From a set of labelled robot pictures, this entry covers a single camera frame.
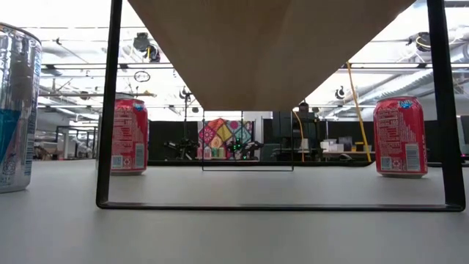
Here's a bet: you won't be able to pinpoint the silver blue Red Bull can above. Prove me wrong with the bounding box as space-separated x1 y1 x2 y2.
0 22 43 194

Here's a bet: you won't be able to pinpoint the wooden shelf black metal legs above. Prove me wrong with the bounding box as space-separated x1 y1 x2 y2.
95 0 467 213

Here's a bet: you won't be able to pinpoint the colourful patchwork painting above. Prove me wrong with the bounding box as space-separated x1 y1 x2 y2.
197 117 254 161

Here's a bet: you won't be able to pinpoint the dark cabinet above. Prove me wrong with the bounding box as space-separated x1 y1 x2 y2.
262 111 320 162

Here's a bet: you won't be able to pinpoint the black light stand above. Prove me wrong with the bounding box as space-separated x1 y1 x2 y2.
178 87 194 161

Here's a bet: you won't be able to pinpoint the black partition panel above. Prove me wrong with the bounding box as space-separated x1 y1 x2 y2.
148 120 199 161

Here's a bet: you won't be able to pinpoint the red soda can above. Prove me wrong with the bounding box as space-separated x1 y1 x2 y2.
109 98 149 177
372 95 429 180

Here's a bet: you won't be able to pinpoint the yellow cable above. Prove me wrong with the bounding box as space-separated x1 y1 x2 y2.
346 62 373 163
292 111 305 162

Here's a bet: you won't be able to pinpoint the black hanging cable loop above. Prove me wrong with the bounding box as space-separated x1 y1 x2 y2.
133 70 152 84

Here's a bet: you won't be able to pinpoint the black mounted camera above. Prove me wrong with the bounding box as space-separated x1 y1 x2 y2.
132 32 162 63

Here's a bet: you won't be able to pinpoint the black hanging cable reel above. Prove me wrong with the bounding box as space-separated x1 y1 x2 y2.
406 32 433 52

